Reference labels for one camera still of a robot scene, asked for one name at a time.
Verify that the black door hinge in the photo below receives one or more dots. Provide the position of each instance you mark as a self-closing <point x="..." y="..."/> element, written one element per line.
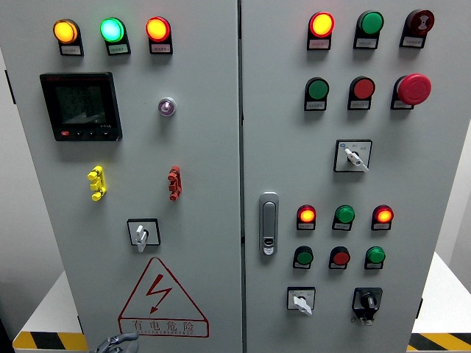
<point x="10" y="86"/>
<point x="79" y="324"/>
<point x="419" y="309"/>

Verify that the red warning triangle sticker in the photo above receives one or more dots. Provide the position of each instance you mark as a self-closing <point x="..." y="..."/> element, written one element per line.
<point x="158" y="285"/>

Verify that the black yellow striped tape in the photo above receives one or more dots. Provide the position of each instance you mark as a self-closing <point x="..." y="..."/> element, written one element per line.
<point x="441" y="342"/>
<point x="48" y="341"/>

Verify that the silver door lock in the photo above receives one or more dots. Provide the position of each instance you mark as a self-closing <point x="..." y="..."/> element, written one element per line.
<point x="269" y="220"/>

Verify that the small label plate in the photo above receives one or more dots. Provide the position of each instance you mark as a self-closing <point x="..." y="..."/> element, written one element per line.
<point x="358" y="105"/>
<point x="372" y="267"/>
<point x="337" y="267"/>
<point x="301" y="266"/>
<point x="118" y="49"/>
<point x="380" y="227"/>
<point x="340" y="227"/>
<point x="411" y="42"/>
<point x="400" y="104"/>
<point x="160" y="48"/>
<point x="365" y="43"/>
<point x="71" y="50"/>
<point x="305" y="227"/>
<point x="318" y="44"/>
<point x="315" y="106"/>

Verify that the small green push button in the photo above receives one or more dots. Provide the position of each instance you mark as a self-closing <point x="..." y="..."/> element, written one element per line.
<point x="304" y="257"/>

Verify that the pale grey door with display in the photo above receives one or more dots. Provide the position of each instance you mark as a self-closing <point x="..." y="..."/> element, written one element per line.
<point x="206" y="154"/>

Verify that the small red round lamp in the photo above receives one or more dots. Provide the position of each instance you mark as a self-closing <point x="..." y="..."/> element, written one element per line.
<point x="307" y="214"/>
<point x="383" y="214"/>

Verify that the small red push button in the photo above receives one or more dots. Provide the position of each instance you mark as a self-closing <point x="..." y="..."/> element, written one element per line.
<point x="340" y="257"/>

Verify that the black display meter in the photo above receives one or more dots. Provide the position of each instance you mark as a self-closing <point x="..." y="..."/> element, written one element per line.
<point x="81" y="106"/>

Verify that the white round lamp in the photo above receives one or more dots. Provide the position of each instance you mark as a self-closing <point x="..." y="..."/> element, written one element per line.
<point x="167" y="106"/>

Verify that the pale grey door with lock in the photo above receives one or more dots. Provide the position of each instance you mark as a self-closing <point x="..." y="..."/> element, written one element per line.
<point x="294" y="162"/>

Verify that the small green round lamp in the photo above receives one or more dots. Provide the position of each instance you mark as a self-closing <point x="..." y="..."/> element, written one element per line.
<point x="345" y="214"/>
<point x="376" y="255"/>

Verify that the large green round lamp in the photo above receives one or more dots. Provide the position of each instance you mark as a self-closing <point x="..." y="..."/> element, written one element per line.
<point x="371" y="23"/>
<point x="111" y="29"/>

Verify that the large red round lamp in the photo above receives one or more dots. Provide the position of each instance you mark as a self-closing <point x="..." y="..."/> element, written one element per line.
<point x="157" y="29"/>
<point x="322" y="24"/>

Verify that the large yellow round lamp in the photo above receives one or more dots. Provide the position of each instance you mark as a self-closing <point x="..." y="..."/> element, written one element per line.
<point x="65" y="31"/>

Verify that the large green push button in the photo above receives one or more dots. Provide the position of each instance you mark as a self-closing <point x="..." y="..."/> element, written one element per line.
<point x="317" y="88"/>

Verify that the large red push button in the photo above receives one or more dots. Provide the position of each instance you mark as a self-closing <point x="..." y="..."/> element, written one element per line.
<point x="363" y="88"/>

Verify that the large red stop button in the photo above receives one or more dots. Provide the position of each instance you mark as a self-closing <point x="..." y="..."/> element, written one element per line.
<point x="414" y="89"/>

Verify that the dark red buzzer lamp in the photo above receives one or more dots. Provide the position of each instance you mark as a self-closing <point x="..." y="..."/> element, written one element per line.
<point x="421" y="21"/>

